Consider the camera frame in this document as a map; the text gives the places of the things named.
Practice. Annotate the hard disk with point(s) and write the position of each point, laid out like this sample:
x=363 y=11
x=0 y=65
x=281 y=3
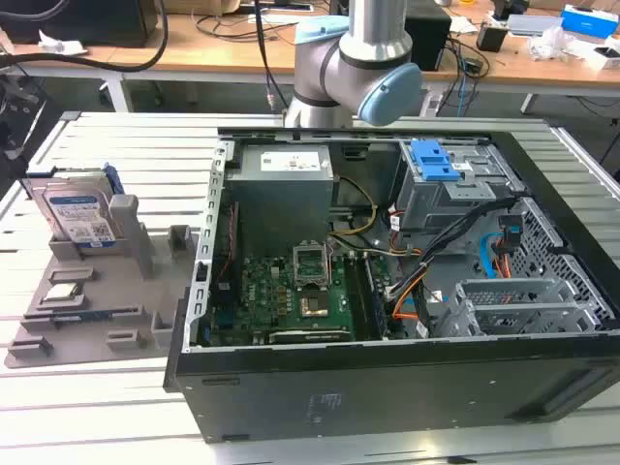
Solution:
x=72 y=213

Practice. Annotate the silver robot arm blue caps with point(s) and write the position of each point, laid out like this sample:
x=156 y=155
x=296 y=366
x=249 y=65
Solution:
x=378 y=29

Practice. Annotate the grey metal disk bay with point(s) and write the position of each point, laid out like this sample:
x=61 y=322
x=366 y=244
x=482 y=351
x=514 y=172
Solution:
x=436 y=203

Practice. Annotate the grey power supply unit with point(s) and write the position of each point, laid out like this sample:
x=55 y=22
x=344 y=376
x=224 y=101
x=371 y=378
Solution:
x=281 y=203

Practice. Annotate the CPU socket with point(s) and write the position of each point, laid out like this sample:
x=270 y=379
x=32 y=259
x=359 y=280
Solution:
x=315 y=305

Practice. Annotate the green motherboard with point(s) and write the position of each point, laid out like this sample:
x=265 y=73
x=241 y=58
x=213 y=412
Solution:
x=261 y=290

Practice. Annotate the black RAM slot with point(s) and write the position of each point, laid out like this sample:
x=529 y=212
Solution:
x=356 y=295

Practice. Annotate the installed RAM stick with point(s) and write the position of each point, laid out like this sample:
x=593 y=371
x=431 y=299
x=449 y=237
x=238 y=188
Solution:
x=375 y=295

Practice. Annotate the black graphics card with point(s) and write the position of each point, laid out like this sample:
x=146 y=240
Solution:
x=310 y=335

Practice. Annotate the blue plastic bay latch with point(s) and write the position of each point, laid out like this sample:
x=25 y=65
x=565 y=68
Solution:
x=431 y=162

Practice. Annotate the black open PC case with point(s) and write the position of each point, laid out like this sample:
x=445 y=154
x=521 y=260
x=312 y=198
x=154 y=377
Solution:
x=387 y=387

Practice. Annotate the grey parts rack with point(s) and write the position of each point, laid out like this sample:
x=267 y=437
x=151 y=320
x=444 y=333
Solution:
x=121 y=295

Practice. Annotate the wooden desk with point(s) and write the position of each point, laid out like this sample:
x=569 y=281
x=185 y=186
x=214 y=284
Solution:
x=218 y=53

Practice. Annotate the grey perforated drive cage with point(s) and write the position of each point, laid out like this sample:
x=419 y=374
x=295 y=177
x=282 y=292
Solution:
x=523 y=310

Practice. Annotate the black speaker box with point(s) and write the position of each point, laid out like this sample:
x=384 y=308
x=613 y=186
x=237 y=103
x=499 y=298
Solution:
x=428 y=39

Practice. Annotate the long RAM stick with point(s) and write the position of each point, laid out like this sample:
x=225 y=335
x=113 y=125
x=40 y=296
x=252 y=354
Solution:
x=72 y=318

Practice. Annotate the silver CPU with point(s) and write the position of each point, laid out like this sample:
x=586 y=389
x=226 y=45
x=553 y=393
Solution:
x=60 y=292

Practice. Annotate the small black container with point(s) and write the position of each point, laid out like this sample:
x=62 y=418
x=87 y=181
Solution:
x=491 y=39

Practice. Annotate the large black box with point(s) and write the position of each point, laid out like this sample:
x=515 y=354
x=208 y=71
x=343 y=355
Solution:
x=97 y=19

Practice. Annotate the grey flat case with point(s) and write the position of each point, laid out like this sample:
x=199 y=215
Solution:
x=533 y=24

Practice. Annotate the clear plastic wrap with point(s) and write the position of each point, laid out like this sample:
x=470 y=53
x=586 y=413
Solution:
x=552 y=43

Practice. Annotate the white phone box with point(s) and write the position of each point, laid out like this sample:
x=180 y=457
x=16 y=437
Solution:
x=603 y=55

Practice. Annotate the blue cardboard box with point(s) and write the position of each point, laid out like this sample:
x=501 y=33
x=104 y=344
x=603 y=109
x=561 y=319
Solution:
x=588 y=19

